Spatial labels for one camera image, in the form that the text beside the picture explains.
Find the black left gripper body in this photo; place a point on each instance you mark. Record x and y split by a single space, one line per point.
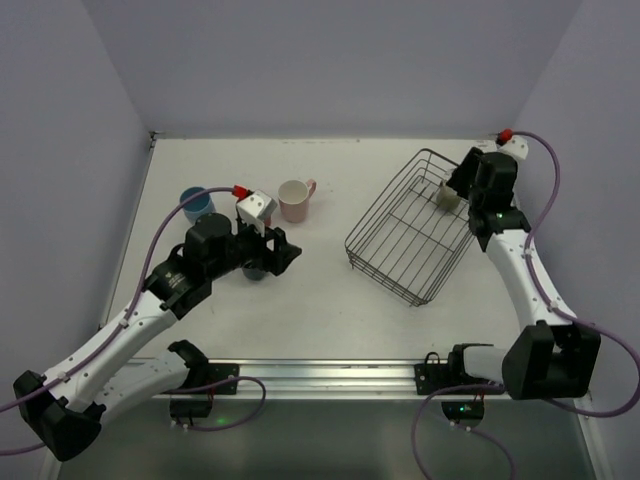
273 248

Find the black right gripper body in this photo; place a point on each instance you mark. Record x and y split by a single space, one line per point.
461 173

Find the beige small cup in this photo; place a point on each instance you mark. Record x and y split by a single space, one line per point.
447 198

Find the dark blue mug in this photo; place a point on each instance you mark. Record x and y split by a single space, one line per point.
254 274

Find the pink mug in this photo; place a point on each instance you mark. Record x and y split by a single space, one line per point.
294 197

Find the light blue plastic cup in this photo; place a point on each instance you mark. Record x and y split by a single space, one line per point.
196 203

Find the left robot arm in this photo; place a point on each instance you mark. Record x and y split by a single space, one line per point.
68 405

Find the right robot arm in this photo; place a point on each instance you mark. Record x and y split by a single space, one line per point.
551 358

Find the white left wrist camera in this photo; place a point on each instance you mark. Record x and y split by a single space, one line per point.
252 207

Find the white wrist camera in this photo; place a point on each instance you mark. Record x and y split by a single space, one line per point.
508 142
252 207

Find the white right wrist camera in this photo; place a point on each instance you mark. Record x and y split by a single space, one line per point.
508 142

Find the grey wire dish rack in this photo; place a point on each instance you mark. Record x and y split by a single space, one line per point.
406 241

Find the aluminium mounting rail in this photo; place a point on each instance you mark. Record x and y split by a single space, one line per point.
331 380

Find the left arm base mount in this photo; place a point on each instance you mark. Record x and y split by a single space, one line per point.
200 373

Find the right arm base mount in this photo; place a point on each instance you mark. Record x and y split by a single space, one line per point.
434 373

